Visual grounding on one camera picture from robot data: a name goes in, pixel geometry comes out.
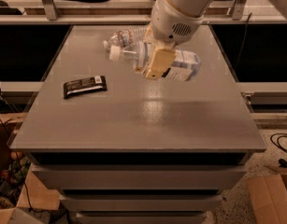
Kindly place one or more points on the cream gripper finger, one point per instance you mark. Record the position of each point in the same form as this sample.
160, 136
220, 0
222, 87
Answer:
160, 61
143, 50

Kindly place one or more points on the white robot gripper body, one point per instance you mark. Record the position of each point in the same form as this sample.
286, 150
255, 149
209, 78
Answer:
170, 22

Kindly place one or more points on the blue labelled plastic bottle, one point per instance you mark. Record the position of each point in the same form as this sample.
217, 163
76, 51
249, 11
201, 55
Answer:
184, 68

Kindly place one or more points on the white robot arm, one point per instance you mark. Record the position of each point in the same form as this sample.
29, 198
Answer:
199, 7

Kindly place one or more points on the clear crinkled water bottle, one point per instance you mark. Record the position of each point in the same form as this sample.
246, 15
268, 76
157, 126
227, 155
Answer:
125, 37

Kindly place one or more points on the black snack bar wrapper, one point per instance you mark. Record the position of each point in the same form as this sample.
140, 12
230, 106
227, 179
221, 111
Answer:
84, 85

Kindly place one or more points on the grey drawer cabinet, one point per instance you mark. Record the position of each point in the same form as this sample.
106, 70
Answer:
141, 152

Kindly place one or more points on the cardboard box right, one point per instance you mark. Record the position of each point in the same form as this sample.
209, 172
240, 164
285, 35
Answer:
268, 196

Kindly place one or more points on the cardboard box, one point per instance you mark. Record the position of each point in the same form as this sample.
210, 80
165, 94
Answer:
23, 197
268, 196

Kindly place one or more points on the cardboard box left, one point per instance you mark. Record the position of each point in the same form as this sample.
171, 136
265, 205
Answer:
23, 197

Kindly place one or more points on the metal shelf frame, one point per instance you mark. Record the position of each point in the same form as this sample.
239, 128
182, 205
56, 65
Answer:
218, 12

